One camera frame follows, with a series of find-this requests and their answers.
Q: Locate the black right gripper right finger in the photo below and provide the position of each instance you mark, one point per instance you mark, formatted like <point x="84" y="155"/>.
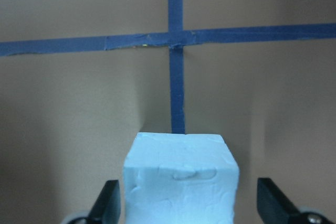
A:
<point x="274" y="207"/>

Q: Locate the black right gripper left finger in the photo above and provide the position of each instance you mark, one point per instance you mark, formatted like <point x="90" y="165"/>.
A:
<point x="107" y="208"/>

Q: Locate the light blue foam block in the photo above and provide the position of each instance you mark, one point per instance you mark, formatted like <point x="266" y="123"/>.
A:
<point x="179" y="178"/>

